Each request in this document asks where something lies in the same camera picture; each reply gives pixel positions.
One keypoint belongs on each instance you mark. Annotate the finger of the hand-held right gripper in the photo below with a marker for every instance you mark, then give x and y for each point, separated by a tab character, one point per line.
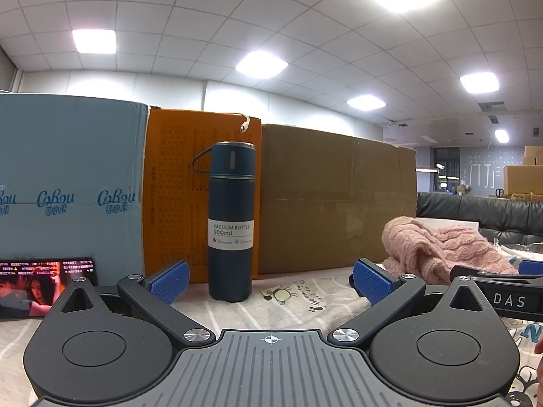
488	272
532	267

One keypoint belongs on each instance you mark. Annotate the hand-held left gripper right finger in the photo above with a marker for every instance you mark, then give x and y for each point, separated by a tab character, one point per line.
373	280

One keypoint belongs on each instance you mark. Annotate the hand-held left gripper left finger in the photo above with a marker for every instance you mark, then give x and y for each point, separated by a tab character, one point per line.
169	283

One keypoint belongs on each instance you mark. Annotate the pink knitted sweater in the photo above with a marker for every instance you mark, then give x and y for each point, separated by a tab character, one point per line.
432	246

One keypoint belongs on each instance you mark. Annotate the person's right hand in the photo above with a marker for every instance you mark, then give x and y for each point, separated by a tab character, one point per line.
540	366

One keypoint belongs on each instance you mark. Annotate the clear plastic bag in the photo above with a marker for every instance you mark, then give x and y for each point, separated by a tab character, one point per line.
519	246

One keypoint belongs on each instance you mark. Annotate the white flat box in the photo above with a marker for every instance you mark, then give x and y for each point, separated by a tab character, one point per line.
462	224

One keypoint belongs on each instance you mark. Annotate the black leather sofa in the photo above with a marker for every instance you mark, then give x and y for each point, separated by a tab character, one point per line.
466	207

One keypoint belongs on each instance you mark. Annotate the printed cartoon bed sheet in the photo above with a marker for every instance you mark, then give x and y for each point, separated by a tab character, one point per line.
297	301

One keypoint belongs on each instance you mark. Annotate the orange cardboard box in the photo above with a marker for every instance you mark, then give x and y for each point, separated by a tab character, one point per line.
169	203

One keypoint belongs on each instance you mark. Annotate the background cardboard box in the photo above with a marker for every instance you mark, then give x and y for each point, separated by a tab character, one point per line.
524	180
534	155

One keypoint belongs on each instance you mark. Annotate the large brown cardboard box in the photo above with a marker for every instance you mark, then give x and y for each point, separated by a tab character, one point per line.
331	199

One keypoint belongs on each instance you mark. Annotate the dark blue vacuum bottle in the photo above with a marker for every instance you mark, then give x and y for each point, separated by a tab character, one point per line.
231	195

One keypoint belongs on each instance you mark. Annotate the black smartphone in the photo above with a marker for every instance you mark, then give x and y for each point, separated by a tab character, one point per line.
25	288

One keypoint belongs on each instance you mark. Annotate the blue-grey cardboard box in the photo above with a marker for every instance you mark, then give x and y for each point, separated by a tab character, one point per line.
63	157

